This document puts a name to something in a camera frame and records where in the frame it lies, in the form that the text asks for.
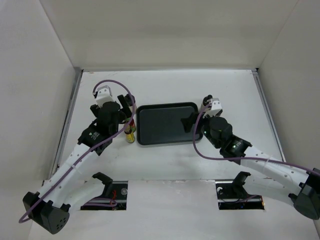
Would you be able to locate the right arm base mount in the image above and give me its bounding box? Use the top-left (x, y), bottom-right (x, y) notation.
top-left (215, 171), bottom-right (265, 211)

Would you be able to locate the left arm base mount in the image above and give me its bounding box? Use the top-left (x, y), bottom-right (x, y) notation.
top-left (80, 172), bottom-right (129, 211)

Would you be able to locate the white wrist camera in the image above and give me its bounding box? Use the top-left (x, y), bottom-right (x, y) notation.
top-left (93, 85), bottom-right (114, 108)
top-left (203, 98), bottom-right (223, 118)

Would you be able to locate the clear salt jar black lid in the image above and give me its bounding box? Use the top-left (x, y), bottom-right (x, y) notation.
top-left (124, 93), bottom-right (137, 115)

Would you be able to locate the red sauce bottle yellow cap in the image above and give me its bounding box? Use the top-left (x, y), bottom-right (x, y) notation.
top-left (124, 117), bottom-right (136, 133)

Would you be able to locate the black plastic tray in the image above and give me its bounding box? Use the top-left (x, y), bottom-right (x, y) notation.
top-left (136, 102), bottom-right (198, 146)

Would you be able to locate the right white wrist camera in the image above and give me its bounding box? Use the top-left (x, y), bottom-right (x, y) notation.
top-left (203, 98), bottom-right (223, 118)

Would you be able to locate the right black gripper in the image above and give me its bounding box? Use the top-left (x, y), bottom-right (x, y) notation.
top-left (181, 109), bottom-right (221, 149)

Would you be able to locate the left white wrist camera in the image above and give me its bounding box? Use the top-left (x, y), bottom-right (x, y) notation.
top-left (93, 85), bottom-right (114, 108)

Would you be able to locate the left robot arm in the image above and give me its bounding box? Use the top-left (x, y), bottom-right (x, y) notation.
top-left (22, 95), bottom-right (132, 235)

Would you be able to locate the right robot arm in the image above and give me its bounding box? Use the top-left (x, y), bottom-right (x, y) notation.
top-left (180, 95), bottom-right (320, 220)

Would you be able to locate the small yellow label bottle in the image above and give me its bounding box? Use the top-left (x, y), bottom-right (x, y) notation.
top-left (124, 127), bottom-right (135, 143)

